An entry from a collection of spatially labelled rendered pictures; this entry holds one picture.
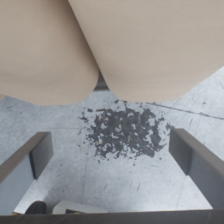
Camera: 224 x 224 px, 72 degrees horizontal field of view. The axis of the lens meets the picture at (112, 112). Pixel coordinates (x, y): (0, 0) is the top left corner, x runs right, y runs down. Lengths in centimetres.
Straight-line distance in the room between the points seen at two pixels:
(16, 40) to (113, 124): 69
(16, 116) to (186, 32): 106
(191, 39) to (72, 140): 83
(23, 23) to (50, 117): 75
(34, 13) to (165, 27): 22
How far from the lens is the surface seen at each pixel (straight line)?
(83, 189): 100
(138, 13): 22
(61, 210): 92
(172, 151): 17
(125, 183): 95
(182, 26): 25
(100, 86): 92
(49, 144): 17
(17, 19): 33
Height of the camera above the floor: 91
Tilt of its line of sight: 80 degrees down
